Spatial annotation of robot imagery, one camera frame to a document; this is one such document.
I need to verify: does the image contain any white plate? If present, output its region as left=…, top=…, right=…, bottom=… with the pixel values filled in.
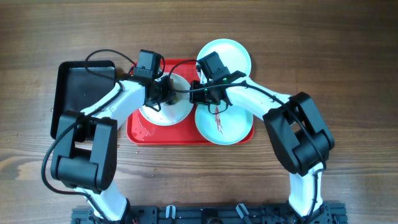
left=139, top=73, right=193, bottom=126

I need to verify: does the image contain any light blue plate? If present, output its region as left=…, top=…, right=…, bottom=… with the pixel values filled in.
left=197, top=39, right=252, bottom=76
left=195, top=102, right=253, bottom=145

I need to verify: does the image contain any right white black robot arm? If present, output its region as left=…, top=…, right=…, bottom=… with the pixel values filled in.
left=190, top=52, right=335, bottom=223

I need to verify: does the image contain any left black cable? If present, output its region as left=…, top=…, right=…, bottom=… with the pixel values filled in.
left=40, top=49, right=166, bottom=222

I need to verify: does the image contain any black cable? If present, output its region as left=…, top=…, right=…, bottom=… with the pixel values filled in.
left=40, top=49, right=166, bottom=222
left=167, top=58, right=327, bottom=222

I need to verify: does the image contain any light blue plate bottom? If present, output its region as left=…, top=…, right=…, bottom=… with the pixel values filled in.
left=195, top=102, right=253, bottom=145

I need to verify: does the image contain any right black cable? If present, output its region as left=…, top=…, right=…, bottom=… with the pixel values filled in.
left=167, top=58, right=327, bottom=222

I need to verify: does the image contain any light blue plate top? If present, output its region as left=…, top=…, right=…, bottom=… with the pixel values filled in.
left=197, top=39, right=252, bottom=76

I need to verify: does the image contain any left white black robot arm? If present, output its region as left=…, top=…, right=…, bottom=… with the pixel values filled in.
left=41, top=50, right=171, bottom=223

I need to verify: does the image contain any green and yellow sponge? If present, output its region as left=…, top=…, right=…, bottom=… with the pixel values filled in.
left=165, top=95, right=179, bottom=106

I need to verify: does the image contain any black rectangular water tray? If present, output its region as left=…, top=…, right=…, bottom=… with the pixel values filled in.
left=50, top=60, right=116, bottom=138

